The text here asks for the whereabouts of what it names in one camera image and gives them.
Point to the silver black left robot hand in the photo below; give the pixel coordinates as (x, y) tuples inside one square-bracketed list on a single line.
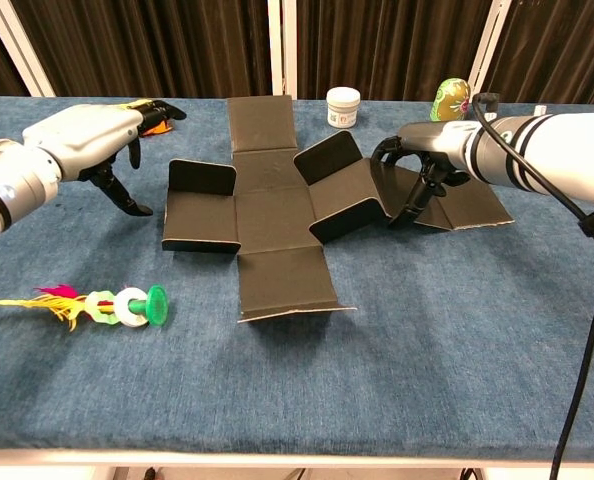
[(87, 135)]

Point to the blue table mat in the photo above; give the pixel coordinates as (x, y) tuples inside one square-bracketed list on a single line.
[(327, 375)]

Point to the black paper box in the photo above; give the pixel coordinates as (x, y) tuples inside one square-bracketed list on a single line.
[(272, 210)]

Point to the green painted nesting doll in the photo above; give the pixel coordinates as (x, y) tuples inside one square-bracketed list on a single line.
[(451, 100)]

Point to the feather shuttlecock with plastic rings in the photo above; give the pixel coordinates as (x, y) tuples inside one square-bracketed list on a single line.
[(129, 307)]

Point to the white partition frame post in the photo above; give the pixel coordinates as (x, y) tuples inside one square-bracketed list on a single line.
[(489, 45), (22, 50), (282, 45)]

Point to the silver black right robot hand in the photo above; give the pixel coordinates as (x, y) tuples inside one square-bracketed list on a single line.
[(442, 145)]

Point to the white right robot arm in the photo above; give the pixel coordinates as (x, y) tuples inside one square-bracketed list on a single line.
[(567, 150)]

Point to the yellow tape measure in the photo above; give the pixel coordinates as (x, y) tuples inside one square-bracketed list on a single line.
[(157, 131)]

